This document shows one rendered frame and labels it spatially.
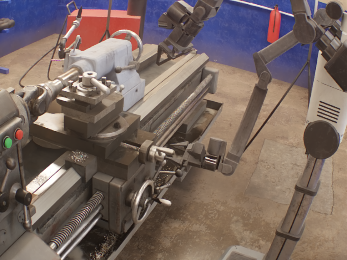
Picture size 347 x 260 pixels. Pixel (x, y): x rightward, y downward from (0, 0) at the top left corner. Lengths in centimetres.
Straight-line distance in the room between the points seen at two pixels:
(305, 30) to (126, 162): 92
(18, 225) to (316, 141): 108
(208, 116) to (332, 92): 201
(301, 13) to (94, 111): 91
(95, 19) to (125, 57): 253
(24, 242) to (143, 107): 119
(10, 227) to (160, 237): 154
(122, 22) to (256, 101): 321
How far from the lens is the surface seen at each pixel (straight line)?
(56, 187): 159
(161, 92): 245
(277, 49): 163
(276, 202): 317
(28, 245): 135
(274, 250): 185
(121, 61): 216
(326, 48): 122
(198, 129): 307
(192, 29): 137
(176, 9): 139
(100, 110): 166
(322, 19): 164
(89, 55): 199
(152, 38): 619
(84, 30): 476
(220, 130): 403
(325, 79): 140
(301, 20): 121
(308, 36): 121
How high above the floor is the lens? 177
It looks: 26 degrees down
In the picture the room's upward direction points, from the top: 7 degrees clockwise
